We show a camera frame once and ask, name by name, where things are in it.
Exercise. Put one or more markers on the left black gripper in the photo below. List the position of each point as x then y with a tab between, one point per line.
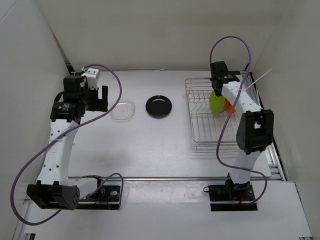
99	104

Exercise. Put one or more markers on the clear glass plate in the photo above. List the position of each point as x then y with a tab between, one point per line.
124	111

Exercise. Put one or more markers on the black plate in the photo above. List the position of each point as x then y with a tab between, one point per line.
158	106

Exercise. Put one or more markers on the lime green plate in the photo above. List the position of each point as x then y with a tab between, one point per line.
217	104

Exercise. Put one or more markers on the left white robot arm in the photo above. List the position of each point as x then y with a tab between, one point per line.
80	94

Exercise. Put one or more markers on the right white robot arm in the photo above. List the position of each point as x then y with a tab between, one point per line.
255	129

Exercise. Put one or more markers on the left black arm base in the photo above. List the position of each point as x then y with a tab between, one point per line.
110	200

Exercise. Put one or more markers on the orange plate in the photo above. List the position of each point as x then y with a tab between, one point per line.
228	106

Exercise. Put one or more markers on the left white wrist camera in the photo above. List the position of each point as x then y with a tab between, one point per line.
92	76

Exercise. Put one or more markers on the aluminium front rail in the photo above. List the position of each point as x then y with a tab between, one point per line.
148	179

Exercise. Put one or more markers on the metal wire dish rack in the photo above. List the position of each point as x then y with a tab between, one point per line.
205	126

